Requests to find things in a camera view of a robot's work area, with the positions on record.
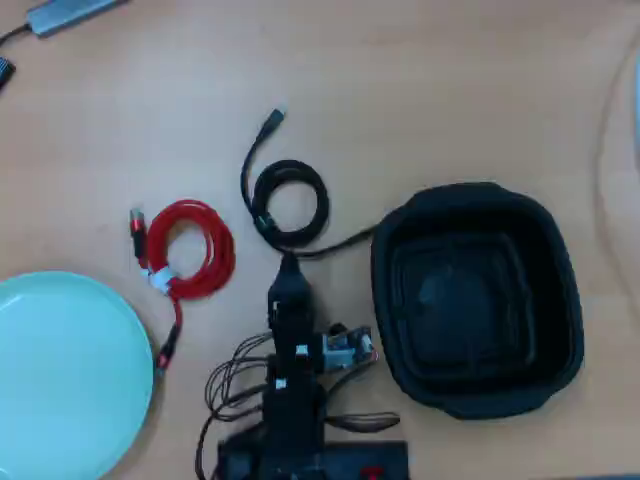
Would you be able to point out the light green plate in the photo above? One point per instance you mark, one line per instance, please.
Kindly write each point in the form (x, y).
(65, 375)

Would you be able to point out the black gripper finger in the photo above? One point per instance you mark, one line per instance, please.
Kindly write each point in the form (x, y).
(299, 287)
(282, 285)

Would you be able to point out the black bowl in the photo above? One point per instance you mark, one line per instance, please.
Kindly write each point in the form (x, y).
(475, 300)

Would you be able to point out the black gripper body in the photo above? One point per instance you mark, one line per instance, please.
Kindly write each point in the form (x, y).
(292, 325)

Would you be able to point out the grey USB hub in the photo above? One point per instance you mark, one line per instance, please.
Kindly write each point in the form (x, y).
(70, 15)

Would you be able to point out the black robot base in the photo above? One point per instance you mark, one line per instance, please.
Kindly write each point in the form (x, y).
(350, 460)

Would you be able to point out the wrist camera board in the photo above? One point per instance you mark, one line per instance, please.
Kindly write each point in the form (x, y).
(345, 350)

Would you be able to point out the small black device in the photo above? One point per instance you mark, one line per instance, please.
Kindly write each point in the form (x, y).
(5, 72)

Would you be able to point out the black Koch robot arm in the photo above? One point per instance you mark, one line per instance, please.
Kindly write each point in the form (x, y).
(292, 415)

